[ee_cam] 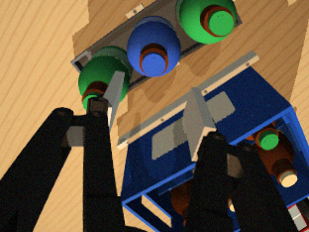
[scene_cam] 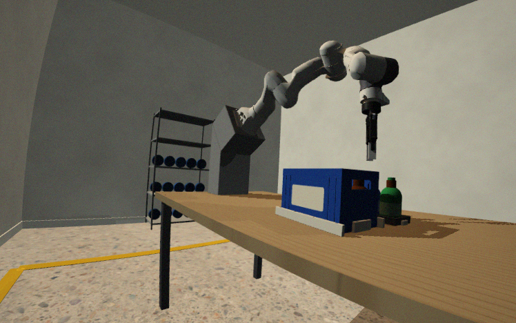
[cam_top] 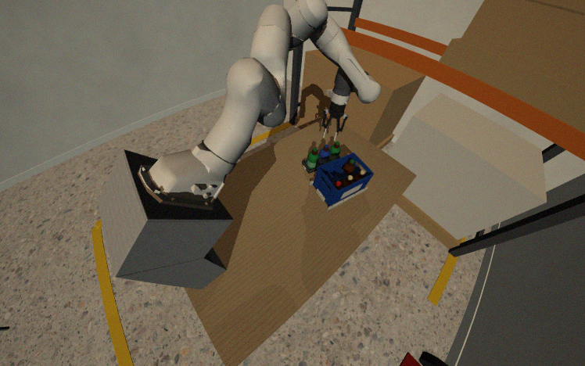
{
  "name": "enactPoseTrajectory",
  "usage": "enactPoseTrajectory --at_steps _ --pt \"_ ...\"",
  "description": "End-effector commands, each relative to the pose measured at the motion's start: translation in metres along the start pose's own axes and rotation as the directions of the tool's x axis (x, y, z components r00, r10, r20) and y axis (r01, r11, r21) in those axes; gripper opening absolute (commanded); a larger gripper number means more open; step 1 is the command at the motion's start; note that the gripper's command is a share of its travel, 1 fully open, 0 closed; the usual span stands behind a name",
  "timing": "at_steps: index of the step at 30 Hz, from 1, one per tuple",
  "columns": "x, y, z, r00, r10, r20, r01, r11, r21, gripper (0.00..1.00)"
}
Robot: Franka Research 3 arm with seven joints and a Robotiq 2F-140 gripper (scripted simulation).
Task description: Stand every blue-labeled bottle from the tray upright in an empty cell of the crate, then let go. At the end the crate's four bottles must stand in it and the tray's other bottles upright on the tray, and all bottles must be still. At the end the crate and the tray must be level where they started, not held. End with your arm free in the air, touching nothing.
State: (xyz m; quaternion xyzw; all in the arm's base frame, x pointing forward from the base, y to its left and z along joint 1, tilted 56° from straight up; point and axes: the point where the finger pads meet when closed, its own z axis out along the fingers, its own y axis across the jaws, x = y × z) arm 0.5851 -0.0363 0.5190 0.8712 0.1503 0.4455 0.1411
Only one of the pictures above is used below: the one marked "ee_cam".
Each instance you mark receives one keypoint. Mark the grey rectangular tray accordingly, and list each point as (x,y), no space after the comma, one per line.
(165,9)

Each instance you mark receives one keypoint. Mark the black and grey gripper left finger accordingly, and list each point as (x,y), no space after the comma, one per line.
(27,184)

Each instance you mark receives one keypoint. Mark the brown bottle with red cap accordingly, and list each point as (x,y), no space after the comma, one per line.
(179,197)

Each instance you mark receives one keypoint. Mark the blue bottle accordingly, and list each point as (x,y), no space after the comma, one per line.
(153,49)

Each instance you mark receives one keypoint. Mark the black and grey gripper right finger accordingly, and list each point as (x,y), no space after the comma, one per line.
(258,204)

